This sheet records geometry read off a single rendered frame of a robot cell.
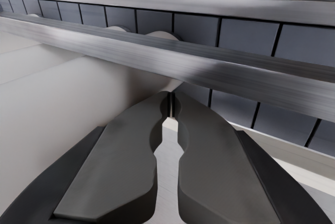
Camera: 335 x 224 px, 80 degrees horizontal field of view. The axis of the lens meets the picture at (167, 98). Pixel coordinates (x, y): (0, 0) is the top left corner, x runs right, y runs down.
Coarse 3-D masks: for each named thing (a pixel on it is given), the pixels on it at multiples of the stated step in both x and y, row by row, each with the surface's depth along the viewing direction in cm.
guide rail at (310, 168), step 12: (168, 120) 16; (252, 132) 15; (264, 144) 14; (276, 144) 14; (288, 144) 14; (276, 156) 13; (288, 156) 13; (300, 156) 13; (312, 156) 13; (324, 156) 13; (288, 168) 12; (300, 168) 12; (312, 168) 12; (324, 168) 12; (300, 180) 12; (312, 180) 12; (324, 180) 11
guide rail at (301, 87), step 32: (32, 32) 12; (64, 32) 11; (96, 32) 10; (128, 32) 10; (128, 64) 9; (160, 64) 8; (192, 64) 7; (224, 64) 7; (256, 64) 6; (288, 64) 6; (256, 96) 7; (288, 96) 6; (320, 96) 6
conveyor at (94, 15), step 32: (0, 0) 30; (32, 0) 25; (192, 32) 16; (224, 32) 14; (256, 32) 13; (288, 32) 12; (320, 32) 11; (320, 64) 12; (192, 96) 18; (224, 96) 17; (256, 128) 16; (288, 128) 15; (320, 128) 14
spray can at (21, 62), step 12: (24, 48) 13; (36, 48) 13; (48, 48) 13; (60, 48) 14; (0, 60) 11; (12, 60) 12; (24, 60) 12; (36, 60) 12; (48, 60) 13; (60, 60) 13; (0, 72) 11; (12, 72) 11; (24, 72) 12
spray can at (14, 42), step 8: (40, 16) 25; (0, 32) 21; (0, 40) 21; (8, 40) 22; (16, 40) 22; (24, 40) 23; (32, 40) 24; (0, 48) 21; (8, 48) 22; (16, 48) 23
